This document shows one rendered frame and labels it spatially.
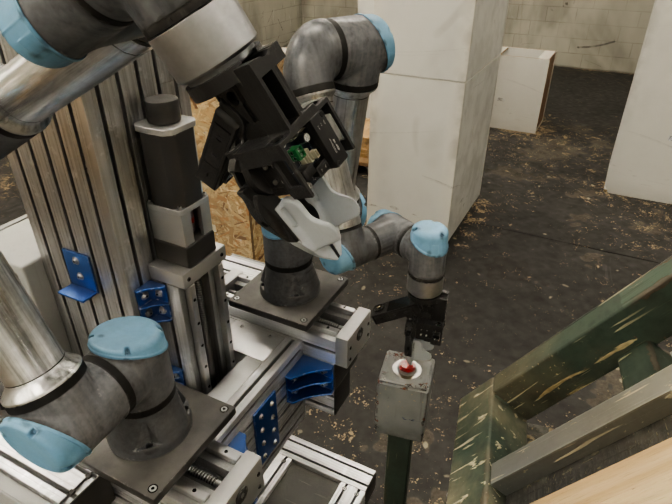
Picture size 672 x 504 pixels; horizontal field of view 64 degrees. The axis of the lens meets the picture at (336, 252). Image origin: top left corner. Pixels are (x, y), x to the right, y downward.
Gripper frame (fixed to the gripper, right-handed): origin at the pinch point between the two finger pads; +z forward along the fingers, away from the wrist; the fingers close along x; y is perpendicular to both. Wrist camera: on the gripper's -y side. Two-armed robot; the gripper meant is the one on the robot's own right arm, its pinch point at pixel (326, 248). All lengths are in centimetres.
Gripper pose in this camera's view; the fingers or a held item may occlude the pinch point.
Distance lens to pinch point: 54.8
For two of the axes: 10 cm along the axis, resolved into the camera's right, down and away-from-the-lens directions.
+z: 4.8, 7.3, 4.8
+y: 7.1, -0.1, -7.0
